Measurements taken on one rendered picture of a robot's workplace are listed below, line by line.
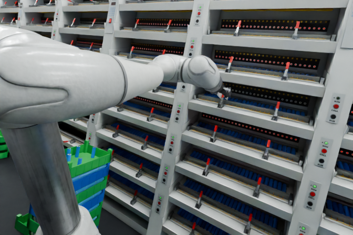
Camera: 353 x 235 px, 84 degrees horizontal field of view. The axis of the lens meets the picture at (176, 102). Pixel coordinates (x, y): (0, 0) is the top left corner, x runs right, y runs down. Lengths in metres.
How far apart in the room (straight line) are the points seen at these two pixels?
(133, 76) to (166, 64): 0.39
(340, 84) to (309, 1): 0.39
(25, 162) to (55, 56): 0.30
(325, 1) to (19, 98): 1.10
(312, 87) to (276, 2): 0.43
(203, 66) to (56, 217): 0.61
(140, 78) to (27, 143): 0.27
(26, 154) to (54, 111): 0.23
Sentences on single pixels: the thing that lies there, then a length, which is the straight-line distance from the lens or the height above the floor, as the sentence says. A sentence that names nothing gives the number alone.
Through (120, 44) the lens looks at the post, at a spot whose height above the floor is 1.23.
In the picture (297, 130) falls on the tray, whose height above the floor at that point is 0.91.
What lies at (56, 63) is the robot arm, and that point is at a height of 0.98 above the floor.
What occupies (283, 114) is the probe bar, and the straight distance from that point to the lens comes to 1.08.
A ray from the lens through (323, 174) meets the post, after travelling 1.06.
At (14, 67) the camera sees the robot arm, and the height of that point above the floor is 0.97.
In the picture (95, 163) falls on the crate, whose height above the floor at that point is 0.51.
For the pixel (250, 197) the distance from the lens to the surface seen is 1.11.
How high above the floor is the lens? 0.98
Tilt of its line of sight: 4 degrees down
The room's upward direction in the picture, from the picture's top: 12 degrees clockwise
